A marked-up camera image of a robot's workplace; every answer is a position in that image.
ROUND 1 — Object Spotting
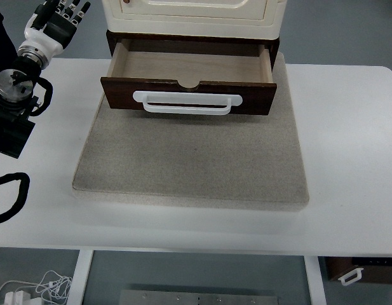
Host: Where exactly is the cream cabinet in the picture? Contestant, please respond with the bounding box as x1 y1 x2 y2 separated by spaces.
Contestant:
102 0 287 40

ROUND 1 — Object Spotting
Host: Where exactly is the white table leg left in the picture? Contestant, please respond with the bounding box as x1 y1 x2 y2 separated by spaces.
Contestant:
66 250 94 305

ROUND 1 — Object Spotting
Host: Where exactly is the white table leg right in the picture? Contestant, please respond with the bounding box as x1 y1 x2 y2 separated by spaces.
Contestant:
304 256 327 305

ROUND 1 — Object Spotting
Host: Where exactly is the white cable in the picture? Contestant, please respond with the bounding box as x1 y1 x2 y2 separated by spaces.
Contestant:
0 270 73 305

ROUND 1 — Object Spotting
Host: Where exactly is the beige fabric pad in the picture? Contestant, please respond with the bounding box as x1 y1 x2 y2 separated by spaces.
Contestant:
72 54 309 211

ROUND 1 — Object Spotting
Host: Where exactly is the dark wooden drawer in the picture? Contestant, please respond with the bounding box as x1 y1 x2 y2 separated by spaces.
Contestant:
101 38 278 115

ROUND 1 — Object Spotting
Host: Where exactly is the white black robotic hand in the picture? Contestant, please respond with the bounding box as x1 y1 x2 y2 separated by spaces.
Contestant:
23 0 91 63

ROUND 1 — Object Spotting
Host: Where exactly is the white power adapter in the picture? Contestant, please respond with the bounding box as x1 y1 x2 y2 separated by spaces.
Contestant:
3 290 31 305

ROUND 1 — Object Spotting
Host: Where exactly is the white drawer handle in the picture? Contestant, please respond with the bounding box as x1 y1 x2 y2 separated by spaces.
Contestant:
133 90 243 116

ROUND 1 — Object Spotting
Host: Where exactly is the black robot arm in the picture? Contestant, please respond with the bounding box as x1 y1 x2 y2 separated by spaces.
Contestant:
0 1 90 158

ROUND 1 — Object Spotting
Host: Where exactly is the dark wooden cabinet base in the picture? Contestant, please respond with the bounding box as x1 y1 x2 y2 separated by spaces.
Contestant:
106 30 280 66

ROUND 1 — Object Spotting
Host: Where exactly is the white table leg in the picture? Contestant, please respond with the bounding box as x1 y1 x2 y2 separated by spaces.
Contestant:
66 250 94 305
304 256 327 305

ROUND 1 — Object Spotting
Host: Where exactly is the brown box with handle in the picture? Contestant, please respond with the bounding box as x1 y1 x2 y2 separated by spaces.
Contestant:
325 257 392 286

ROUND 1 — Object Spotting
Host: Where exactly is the black looped cable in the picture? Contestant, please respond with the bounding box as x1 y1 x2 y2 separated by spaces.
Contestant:
0 172 30 225

